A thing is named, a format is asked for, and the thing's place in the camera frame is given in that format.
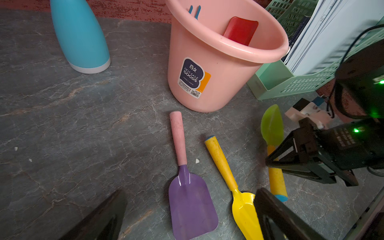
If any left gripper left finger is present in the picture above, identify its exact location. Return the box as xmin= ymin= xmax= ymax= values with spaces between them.
xmin=61 ymin=189 xmax=127 ymax=240

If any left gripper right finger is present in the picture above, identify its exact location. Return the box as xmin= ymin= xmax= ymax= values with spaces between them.
xmin=254 ymin=188 xmax=324 ymax=240

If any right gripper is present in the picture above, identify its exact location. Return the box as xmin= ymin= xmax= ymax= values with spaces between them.
xmin=265 ymin=118 xmax=384 ymax=187

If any yellow shovel yellow handle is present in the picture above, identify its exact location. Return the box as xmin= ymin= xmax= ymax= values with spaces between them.
xmin=205 ymin=136 xmax=264 ymax=240

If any green trowel yellow handle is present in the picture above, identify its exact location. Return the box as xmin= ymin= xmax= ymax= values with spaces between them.
xmin=261 ymin=104 xmax=288 ymax=202

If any purple shovel pink handle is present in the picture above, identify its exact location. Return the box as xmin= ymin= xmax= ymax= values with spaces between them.
xmin=169 ymin=111 xmax=219 ymax=240

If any red shovel wooden handle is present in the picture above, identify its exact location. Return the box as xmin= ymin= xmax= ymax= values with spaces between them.
xmin=223 ymin=17 xmax=259 ymax=46

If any teal spray bottle pink trigger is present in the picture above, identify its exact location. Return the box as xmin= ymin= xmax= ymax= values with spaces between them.
xmin=50 ymin=0 xmax=111 ymax=74

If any blue fork yellow handle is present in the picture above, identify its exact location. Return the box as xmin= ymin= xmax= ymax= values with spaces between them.
xmin=188 ymin=5 xmax=202 ymax=20

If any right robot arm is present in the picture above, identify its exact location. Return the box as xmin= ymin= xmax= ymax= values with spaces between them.
xmin=265 ymin=41 xmax=384 ymax=187

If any green plastic file organizer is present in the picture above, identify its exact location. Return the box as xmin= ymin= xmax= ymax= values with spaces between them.
xmin=247 ymin=1 xmax=384 ymax=100

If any pink plastic bucket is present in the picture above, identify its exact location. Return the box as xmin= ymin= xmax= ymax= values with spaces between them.
xmin=166 ymin=1 xmax=289 ymax=113

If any white paper stack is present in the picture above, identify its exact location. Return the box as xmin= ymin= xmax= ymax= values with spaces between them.
xmin=285 ymin=1 xmax=384 ymax=76

